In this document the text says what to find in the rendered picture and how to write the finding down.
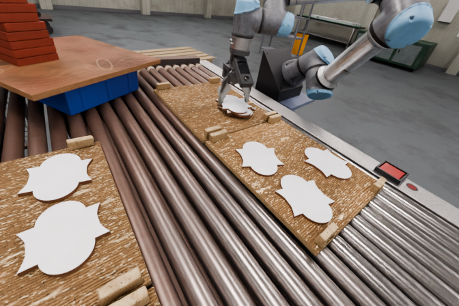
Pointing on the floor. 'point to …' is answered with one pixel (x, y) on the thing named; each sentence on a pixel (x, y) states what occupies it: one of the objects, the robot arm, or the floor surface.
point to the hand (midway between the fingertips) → (233, 104)
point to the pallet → (176, 52)
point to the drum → (300, 43)
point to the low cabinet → (404, 54)
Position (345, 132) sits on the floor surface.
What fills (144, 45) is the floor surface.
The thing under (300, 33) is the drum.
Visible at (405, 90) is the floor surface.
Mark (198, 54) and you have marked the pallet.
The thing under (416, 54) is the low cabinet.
